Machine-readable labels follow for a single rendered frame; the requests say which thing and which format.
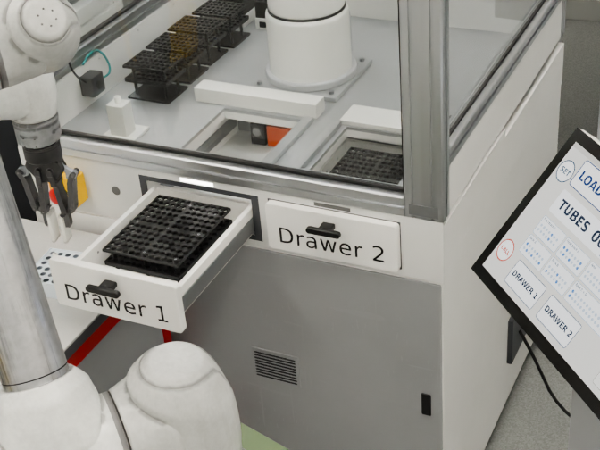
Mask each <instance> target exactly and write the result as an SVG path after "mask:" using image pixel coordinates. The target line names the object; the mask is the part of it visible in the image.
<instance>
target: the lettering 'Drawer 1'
mask: <svg viewBox="0 0 600 450"><path fill-rule="evenodd" d="M64 285H65V288H66V292H67V297H68V299H71V300H78V299H79V291H78V290H77V289H76V288H75V287H74V286H72V285H68V284H64ZM67 286H68V287H72V288H74V289H75V290H76V292H77V298H71V297H70V295H69V291H68V287H67ZM92 296H98V297H99V299H96V298H94V299H93V304H94V305H96V306H100V305H101V307H103V302H102V298H101V297H100V296H99V295H96V294H92ZM104 298H105V300H106V302H107V303H108V306H109V308H110V309H112V308H113V303H114V305H115V307H116V309H117V311H119V310H120V304H121V300H118V307H117V305H116V303H115V301H114V299H113V298H111V305H110V304H109V302H108V300H107V297H106V296H105V297H104ZM95 300H97V301H100V304H96V303H95ZM127 304H131V305H132V306H133V308H132V307H128V306H126V305H127ZM124 308H125V310H126V312H127V313H130V314H136V313H135V312H129V311H128V310H127V308H129V309H133V310H136V308H135V306H134V304H132V303H130V302H126V303H125V304H124ZM156 308H160V310H161V316H162V319H158V320H159V321H164V322H168V321H165V320H164V317H163V308H162V307H161V306H156Z"/></svg>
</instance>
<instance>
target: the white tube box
mask: <svg viewBox="0 0 600 450"><path fill-rule="evenodd" d="M55 252H56V253H58V255H60V256H63V257H68V258H71V259H77V258H78V257H79V256H80V255H81V254H82V253H83V252H77V251H71V250H64V249H58V248H51V247H50V248H49V249H48V251H47V252H46V253H45V254H44V255H43V256H42V257H41V258H40V260H39V261H38V262H37V263H36V266H37V271H38V274H39V277H40V279H41V282H42V285H43V288H44V290H45V293H46V297H49V298H55V299H57V296H56V292H55V288H54V282H53V278H52V273H51V270H50V266H49V262H48V261H49V259H50V258H51V257H53V256H52V253H55Z"/></svg>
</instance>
